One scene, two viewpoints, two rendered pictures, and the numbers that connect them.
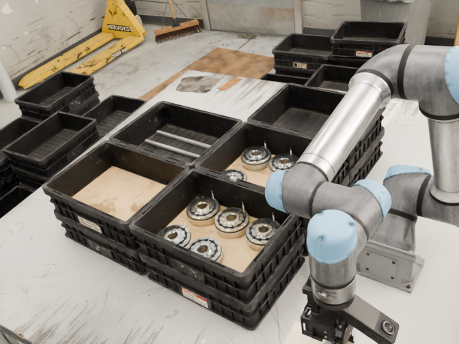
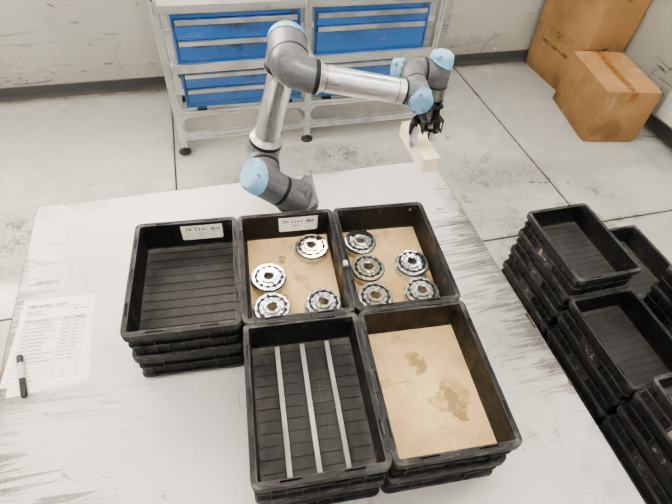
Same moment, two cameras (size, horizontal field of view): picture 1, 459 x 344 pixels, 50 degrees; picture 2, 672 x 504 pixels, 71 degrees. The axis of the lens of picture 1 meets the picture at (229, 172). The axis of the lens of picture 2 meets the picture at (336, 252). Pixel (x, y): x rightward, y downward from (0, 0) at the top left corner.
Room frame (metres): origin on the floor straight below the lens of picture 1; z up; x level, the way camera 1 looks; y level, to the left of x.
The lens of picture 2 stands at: (1.90, 0.47, 1.97)
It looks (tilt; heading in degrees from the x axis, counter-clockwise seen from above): 48 degrees down; 215
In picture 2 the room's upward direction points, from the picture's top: 5 degrees clockwise
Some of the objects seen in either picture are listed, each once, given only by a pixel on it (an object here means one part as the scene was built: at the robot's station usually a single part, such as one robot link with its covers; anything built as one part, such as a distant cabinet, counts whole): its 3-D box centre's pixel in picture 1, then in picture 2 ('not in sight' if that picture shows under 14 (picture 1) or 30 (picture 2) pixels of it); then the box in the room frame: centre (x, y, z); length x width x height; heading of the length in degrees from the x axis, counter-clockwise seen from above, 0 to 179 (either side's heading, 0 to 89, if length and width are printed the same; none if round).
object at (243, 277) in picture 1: (214, 218); (391, 252); (1.04, 0.06, 0.92); 0.40 x 0.30 x 0.02; 49
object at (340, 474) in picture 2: (175, 132); (310, 391); (1.52, 0.16, 0.92); 0.40 x 0.30 x 0.02; 49
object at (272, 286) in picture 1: (223, 257); not in sight; (1.04, 0.06, 0.76); 0.40 x 0.30 x 0.12; 49
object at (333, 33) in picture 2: not in sight; (369, 51); (-0.54, -1.12, 0.60); 0.72 x 0.03 x 0.56; 143
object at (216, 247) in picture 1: (203, 250); (411, 262); (0.98, 0.11, 0.86); 0.10 x 0.10 x 0.01
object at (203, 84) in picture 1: (196, 82); not in sight; (2.32, 0.09, 0.71); 0.22 x 0.19 x 0.01; 53
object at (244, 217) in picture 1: (231, 219); (368, 267); (1.09, 0.02, 0.86); 0.10 x 0.10 x 0.01
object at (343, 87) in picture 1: (345, 105); not in sight; (2.50, -0.74, 0.31); 0.40 x 0.30 x 0.34; 53
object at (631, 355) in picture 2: not in sight; (610, 356); (0.41, 0.82, 0.31); 0.40 x 0.30 x 0.34; 53
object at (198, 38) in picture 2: not in sight; (241, 60); (0.11, -1.60, 0.60); 0.72 x 0.03 x 0.56; 143
